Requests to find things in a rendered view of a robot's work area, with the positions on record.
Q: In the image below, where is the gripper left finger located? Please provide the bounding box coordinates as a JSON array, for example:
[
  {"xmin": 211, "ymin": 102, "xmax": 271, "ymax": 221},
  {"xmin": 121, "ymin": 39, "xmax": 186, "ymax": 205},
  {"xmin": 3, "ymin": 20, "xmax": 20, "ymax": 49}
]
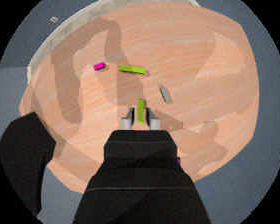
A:
[{"xmin": 121, "ymin": 107, "xmax": 134, "ymax": 130}]

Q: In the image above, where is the lime green rod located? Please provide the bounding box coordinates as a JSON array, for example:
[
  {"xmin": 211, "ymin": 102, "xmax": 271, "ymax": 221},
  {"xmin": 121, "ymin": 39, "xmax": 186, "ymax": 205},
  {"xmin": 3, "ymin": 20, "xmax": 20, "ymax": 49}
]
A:
[
  {"xmin": 138, "ymin": 99, "xmax": 143, "ymax": 123},
  {"xmin": 119, "ymin": 65, "xmax": 145, "ymax": 74}
]

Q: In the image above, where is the grey rod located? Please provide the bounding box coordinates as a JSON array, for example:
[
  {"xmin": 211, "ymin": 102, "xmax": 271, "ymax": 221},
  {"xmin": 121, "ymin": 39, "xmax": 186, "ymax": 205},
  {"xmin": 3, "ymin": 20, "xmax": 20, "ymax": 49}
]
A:
[{"xmin": 160, "ymin": 87, "xmax": 170, "ymax": 103}]

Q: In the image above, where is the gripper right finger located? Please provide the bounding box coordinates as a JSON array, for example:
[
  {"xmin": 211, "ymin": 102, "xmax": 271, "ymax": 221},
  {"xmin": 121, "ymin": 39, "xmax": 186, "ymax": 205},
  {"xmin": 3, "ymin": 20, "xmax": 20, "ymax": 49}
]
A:
[{"xmin": 146, "ymin": 108, "xmax": 160, "ymax": 130}]

